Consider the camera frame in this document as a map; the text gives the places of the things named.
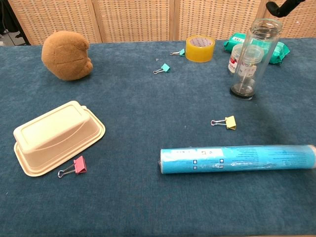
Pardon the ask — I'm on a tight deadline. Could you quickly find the blue table cloth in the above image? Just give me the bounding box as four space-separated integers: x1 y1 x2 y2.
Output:
0 38 316 237

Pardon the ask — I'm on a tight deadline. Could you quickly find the pink binder clip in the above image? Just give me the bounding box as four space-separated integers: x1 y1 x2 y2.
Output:
57 155 87 178

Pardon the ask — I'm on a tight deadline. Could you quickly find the brown plush toy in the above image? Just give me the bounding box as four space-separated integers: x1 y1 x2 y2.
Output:
41 30 94 81

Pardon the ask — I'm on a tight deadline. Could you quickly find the teal binder clip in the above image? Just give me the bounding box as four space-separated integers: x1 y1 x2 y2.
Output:
169 48 186 57
152 63 171 75

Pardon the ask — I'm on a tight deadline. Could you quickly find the clear plastic jar of clips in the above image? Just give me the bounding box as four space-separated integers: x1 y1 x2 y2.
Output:
227 43 265 76

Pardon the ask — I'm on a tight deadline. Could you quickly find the woven bamboo screen panel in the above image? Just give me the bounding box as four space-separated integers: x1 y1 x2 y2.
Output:
7 0 102 45
260 0 316 39
173 0 264 41
92 0 174 42

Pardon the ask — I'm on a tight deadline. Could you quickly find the pale yellow binder clip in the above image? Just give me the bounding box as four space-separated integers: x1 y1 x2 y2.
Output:
210 115 237 131

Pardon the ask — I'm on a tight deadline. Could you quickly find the beige lidded food container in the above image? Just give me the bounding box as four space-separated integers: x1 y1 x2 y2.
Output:
13 100 106 177

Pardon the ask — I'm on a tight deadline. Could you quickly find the yellow packing tape roll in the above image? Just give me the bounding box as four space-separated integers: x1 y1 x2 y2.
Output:
185 35 216 63

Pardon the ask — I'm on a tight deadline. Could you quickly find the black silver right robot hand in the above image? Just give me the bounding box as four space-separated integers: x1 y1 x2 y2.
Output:
265 0 306 18

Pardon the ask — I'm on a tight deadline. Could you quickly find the green wet wipes pack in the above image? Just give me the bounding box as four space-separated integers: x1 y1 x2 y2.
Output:
223 33 291 65

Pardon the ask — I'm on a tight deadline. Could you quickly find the blue wrapped roll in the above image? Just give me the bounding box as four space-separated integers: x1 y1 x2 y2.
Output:
157 145 316 173

